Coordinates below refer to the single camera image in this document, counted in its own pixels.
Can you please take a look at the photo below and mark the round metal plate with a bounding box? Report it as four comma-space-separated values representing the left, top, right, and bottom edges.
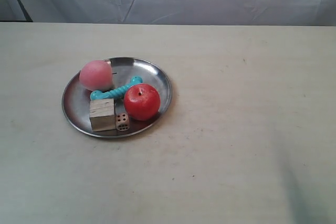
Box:
61, 57, 173, 139

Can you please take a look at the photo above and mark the red apple toy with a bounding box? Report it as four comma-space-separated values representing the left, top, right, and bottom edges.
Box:
123, 83, 161, 121

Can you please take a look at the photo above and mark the teal bone toy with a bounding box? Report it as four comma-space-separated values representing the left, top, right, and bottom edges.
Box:
90, 76, 143, 101

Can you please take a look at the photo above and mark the small wooden die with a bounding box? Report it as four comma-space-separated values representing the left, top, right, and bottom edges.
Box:
115, 113, 130, 132

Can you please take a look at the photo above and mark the wooden cube block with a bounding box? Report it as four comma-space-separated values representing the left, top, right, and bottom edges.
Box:
89, 99, 116, 132

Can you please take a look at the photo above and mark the pink peach toy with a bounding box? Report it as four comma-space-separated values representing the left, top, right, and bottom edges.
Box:
79, 60, 112, 91

